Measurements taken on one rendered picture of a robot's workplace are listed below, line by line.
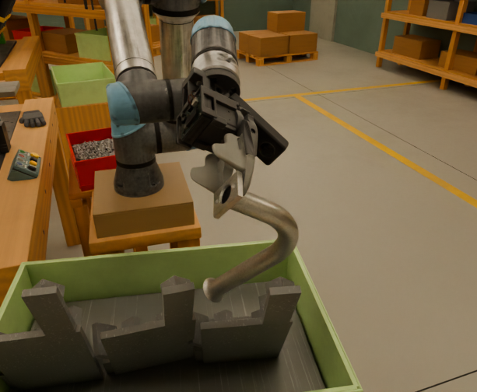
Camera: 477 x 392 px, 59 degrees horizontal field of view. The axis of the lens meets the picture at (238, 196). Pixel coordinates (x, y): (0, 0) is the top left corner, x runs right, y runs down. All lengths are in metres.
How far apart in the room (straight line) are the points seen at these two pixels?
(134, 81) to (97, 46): 3.54
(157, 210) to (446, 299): 1.71
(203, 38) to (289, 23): 7.28
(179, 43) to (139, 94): 0.39
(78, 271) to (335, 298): 1.57
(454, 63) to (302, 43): 2.55
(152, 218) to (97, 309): 0.33
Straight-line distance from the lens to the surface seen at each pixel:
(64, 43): 4.72
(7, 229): 1.32
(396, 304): 2.37
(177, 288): 0.61
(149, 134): 1.22
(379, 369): 2.06
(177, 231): 1.25
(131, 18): 0.91
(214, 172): 0.58
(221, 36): 0.72
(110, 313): 1.03
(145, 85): 0.77
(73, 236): 2.77
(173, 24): 1.10
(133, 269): 1.01
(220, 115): 0.57
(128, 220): 1.24
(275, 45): 7.42
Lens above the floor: 1.54
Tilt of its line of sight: 29 degrees down
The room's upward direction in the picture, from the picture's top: straight up
